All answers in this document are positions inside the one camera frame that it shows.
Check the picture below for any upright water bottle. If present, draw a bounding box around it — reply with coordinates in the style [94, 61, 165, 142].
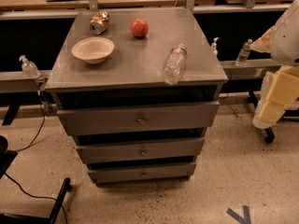
[235, 39, 253, 66]

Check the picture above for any black wheeled table leg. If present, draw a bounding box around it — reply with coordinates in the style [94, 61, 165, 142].
[247, 91, 299, 144]

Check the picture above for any black stand leg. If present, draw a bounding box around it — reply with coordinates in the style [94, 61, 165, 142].
[0, 175, 72, 224]

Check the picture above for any small white pump bottle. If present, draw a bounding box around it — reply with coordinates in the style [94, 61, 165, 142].
[211, 37, 219, 56]

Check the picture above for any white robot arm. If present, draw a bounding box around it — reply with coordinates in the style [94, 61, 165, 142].
[251, 0, 299, 129]

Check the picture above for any black floor cable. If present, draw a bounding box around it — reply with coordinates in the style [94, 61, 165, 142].
[2, 103, 69, 224]

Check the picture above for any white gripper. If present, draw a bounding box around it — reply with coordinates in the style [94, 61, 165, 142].
[252, 65, 299, 129]

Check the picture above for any grey top drawer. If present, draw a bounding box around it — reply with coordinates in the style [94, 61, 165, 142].
[57, 102, 219, 135]

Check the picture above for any red apple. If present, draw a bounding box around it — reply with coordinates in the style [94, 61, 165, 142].
[130, 19, 149, 38]

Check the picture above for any clear plastic water bottle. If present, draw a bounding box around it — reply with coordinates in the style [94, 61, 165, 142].
[162, 44, 187, 85]

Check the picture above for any hand sanitizer pump bottle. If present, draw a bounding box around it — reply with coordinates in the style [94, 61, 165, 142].
[19, 55, 40, 79]

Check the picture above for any grey drawer cabinet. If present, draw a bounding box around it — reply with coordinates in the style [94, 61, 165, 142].
[46, 8, 227, 172]

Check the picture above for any white paper bowl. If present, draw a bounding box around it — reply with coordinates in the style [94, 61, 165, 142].
[72, 37, 115, 64]

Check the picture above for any crushed gold soda can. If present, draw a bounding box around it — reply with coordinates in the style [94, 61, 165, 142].
[90, 10, 110, 35]

